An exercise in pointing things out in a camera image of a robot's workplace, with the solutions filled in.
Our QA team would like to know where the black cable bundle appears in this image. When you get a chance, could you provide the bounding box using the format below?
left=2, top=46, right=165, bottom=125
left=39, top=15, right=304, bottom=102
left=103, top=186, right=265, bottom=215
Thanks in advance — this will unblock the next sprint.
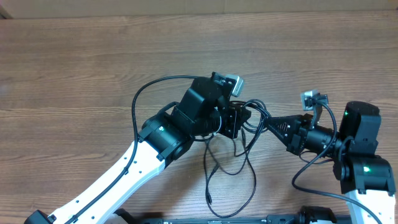
left=203, top=98, right=273, bottom=218

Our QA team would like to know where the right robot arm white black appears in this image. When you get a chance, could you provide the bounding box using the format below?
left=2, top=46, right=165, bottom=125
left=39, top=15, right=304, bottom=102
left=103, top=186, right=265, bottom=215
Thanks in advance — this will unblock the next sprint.
left=264, top=99, right=396, bottom=223

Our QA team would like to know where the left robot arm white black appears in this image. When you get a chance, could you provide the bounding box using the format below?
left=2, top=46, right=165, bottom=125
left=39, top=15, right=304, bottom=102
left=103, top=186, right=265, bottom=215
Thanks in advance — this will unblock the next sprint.
left=26, top=73, right=251, bottom=223

